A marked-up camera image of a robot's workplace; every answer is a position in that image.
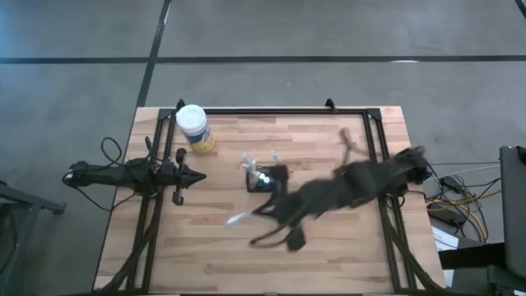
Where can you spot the white paper sheet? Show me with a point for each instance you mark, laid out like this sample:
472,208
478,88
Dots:
444,240

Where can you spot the dark grey equipment panel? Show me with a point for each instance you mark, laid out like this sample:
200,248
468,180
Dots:
513,205

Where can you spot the blue toothbrush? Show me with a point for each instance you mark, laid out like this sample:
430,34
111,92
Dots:
276,156
245,156

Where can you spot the black power brick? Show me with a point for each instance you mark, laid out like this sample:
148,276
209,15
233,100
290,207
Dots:
448,217

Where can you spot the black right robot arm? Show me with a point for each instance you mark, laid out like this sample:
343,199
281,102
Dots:
361,185

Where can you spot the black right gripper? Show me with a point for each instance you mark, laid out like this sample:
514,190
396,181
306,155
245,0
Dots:
298,214

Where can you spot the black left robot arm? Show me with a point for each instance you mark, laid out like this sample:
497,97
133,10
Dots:
107,174

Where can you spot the yellow blue wipes canister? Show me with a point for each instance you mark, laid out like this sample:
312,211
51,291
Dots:
193,123

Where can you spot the black metal table frame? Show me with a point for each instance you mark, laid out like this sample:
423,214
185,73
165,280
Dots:
287,111

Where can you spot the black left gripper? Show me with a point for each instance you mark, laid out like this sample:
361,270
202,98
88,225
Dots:
170,177

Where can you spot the black metal stand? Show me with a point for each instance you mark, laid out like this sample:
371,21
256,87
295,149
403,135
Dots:
24,201

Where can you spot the black stand leg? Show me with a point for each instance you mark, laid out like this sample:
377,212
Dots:
472,255

